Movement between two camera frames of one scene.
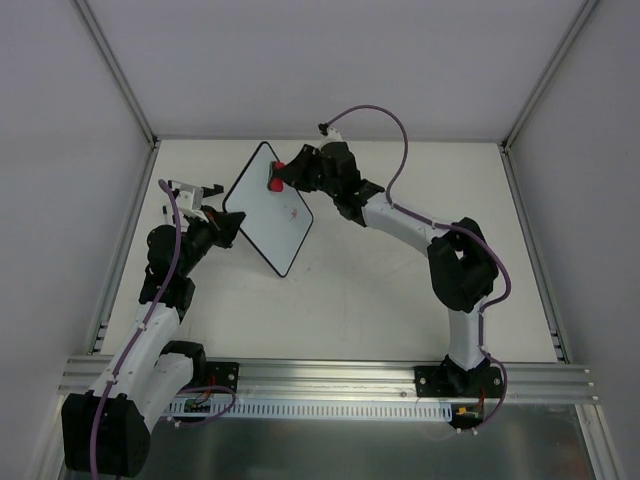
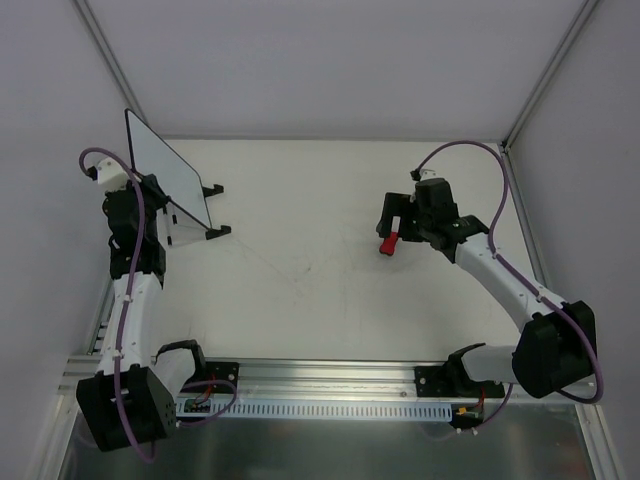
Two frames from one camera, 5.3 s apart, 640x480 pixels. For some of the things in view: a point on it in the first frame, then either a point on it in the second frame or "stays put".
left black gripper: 220,226 → 151,187
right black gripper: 304,168 → 395,215
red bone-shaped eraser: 275,184 → 389,243
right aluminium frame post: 583,13 stays put
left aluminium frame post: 92,27 stays put
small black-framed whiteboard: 275,223 → 150,155
